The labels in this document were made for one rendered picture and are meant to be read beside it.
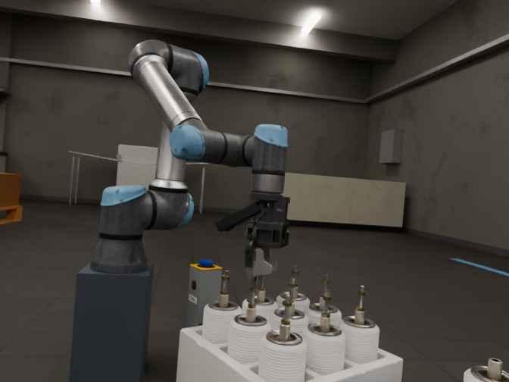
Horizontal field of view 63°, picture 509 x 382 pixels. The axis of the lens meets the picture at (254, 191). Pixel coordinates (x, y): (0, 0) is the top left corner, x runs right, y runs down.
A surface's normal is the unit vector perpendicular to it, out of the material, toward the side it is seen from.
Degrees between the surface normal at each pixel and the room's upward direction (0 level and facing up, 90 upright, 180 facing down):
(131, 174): 90
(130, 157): 90
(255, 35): 90
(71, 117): 90
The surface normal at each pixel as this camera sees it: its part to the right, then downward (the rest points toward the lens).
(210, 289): 0.59, 0.06
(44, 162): 0.16, 0.03
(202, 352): -0.80, -0.05
